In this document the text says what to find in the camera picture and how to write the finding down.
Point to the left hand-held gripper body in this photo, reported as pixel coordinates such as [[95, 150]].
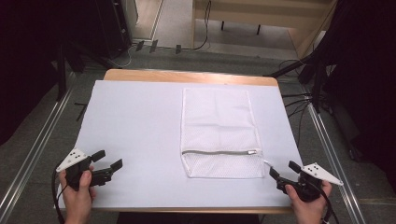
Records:
[[74, 157]]

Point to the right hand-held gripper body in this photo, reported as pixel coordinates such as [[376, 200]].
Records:
[[311, 183]]

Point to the person's right hand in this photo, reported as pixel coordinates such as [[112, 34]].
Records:
[[308, 210]]

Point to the person's left hand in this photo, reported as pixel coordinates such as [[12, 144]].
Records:
[[77, 202]]

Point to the white table cover sheet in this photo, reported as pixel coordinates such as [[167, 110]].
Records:
[[134, 124]]

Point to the white mesh laundry bag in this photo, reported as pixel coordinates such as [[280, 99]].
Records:
[[218, 130]]

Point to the black metal stand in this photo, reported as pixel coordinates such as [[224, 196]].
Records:
[[61, 74]]

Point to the black diagonal stand bar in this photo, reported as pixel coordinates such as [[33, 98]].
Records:
[[289, 67]]

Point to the black curtain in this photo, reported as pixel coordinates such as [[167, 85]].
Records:
[[364, 77], [25, 62]]

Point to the wooden table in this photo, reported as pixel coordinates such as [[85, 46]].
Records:
[[186, 76]]

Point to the black computer tower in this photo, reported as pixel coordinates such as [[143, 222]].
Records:
[[113, 26]]

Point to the light wooden bench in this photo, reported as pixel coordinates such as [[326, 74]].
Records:
[[258, 14]]

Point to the aluminium floor rail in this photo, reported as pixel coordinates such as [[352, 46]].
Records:
[[34, 152], [333, 161]]

